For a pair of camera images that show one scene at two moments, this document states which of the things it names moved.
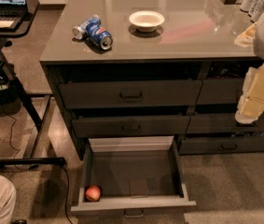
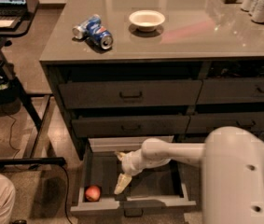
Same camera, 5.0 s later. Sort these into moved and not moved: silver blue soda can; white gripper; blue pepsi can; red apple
Moved: white gripper
Not moved: blue pepsi can; silver blue soda can; red apple
